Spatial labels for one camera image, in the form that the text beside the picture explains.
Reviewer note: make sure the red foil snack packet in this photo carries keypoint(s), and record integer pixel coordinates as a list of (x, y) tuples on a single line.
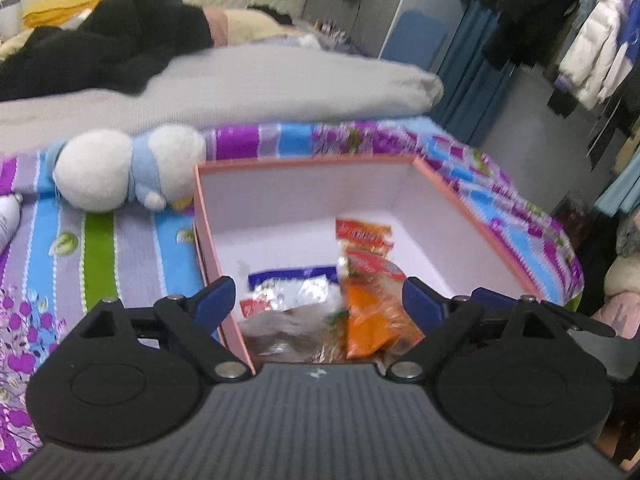
[(252, 306)]

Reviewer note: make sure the grey duvet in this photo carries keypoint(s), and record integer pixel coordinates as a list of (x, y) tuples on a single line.
[(300, 85)]

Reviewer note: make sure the clear silver snack packet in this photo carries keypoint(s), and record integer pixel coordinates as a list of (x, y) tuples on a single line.
[(295, 292)]

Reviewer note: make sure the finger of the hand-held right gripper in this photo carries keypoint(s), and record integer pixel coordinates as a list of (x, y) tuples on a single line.
[(585, 322)]

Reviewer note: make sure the white puffer jacket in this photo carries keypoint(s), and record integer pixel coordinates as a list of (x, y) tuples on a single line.
[(590, 50)]

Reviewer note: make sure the beige pillow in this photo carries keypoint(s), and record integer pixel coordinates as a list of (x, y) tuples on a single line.
[(250, 25)]

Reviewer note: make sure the blue curtain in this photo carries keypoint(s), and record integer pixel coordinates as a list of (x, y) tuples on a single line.
[(475, 75)]

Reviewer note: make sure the pink cardboard box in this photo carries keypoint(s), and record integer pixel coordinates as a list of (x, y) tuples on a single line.
[(300, 195)]

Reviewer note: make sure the white cylindrical bottle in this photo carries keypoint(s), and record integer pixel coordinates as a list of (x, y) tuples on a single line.
[(6, 222)]

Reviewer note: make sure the brown clear snack packet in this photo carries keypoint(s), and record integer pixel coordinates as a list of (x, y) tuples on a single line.
[(285, 332)]

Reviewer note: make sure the cluster of small bottles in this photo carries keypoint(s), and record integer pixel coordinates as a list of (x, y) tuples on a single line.
[(335, 30)]

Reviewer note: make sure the black hanging coat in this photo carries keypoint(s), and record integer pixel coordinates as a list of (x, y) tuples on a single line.
[(530, 10)]

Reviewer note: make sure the pink cushion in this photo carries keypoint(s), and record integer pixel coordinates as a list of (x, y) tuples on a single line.
[(620, 310)]

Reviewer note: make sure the blue board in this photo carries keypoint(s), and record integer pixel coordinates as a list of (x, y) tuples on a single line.
[(415, 35)]

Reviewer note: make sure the black clothing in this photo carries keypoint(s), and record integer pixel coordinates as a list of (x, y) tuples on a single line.
[(125, 35)]

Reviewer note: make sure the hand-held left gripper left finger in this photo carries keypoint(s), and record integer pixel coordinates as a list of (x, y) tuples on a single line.
[(215, 300)]

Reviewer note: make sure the red orange snack packet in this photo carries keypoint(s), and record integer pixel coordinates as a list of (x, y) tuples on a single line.
[(362, 234)]

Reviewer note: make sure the yellow blanket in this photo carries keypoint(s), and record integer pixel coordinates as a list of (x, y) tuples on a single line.
[(60, 10)]

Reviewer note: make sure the white blue plush toy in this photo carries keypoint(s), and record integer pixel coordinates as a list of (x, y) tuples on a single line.
[(95, 170)]

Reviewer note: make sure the pink cloth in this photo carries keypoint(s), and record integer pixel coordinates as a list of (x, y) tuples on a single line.
[(217, 25)]

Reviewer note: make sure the floral printed blanket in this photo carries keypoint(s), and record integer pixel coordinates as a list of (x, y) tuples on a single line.
[(100, 260)]

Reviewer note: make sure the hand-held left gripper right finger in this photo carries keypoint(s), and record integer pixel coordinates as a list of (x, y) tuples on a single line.
[(420, 300)]

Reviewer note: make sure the cream fluffy cushion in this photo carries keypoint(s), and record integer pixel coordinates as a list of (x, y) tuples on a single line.
[(622, 275)]

